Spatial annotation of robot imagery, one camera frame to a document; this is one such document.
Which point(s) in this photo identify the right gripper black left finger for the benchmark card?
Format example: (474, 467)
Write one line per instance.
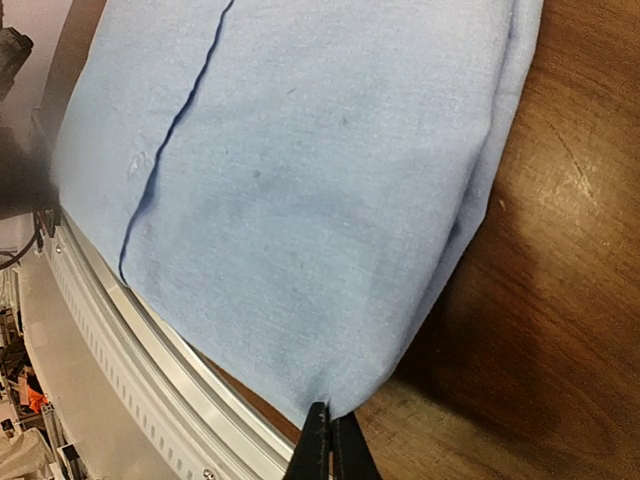
(310, 459)

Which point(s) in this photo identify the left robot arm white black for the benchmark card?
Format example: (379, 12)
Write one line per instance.
(25, 164)

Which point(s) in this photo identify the light blue long sleeve shirt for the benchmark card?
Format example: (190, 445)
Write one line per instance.
(290, 184)

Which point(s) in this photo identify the aluminium front rail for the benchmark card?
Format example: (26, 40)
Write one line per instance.
(195, 419)

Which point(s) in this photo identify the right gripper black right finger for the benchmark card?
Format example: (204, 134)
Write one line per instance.
(352, 458)

